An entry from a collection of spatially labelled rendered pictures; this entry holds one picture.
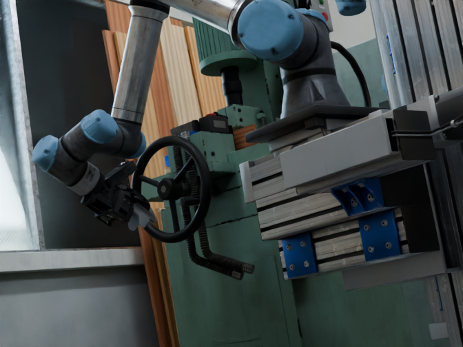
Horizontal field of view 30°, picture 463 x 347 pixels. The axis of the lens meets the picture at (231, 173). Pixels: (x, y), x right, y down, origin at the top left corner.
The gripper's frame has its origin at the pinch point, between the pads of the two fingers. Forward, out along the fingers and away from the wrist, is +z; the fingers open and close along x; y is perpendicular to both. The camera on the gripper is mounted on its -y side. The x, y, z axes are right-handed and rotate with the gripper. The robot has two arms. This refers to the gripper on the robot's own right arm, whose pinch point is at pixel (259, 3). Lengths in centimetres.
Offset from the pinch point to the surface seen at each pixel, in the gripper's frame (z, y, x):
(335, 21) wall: 112, -103, -221
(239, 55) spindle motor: 14.5, -11.2, 2.6
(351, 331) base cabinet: 0, -81, 52
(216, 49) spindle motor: 19.6, -6.5, 3.5
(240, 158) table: 10.4, -26.9, 34.5
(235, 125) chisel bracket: 19.3, -25.5, 17.4
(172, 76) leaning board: 153, -57, -124
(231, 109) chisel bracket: 20.1, -21.8, 13.9
